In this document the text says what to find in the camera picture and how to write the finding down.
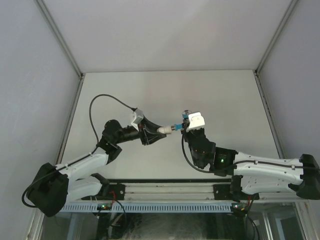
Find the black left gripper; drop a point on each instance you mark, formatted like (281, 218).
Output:
(150, 138)

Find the blue slotted cable duct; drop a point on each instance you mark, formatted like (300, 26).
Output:
(149, 207)

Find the right aluminium frame post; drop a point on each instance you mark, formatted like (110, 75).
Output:
(279, 30)

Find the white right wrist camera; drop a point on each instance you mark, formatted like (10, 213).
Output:
(195, 121)

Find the white pipe elbow fitting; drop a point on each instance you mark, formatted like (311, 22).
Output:
(166, 130)

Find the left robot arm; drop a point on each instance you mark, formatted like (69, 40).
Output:
(55, 185)

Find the blue water faucet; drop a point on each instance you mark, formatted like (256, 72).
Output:
(185, 121)

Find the left aluminium frame post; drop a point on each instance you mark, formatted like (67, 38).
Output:
(48, 18)

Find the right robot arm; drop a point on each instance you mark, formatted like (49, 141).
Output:
(251, 174)

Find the aluminium frame post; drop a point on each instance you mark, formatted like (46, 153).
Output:
(48, 18)
(279, 30)

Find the aluminium front rail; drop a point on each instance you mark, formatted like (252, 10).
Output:
(154, 190)

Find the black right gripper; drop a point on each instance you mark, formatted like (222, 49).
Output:
(187, 134)

